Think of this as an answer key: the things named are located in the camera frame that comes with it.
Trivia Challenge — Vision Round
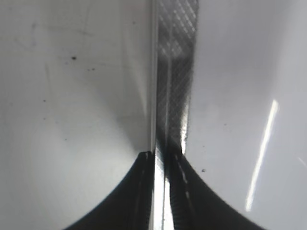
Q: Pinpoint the white whiteboard eraser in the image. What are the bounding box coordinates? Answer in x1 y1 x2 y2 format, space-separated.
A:
151 0 200 230

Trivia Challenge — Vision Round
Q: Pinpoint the white magnetic whiteboard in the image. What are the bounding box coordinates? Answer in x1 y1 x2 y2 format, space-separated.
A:
0 0 152 230

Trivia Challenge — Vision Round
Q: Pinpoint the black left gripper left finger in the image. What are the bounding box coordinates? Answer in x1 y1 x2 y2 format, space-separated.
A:
67 151 154 230

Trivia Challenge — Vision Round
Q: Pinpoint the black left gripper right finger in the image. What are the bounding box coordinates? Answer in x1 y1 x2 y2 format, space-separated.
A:
166 146 261 230

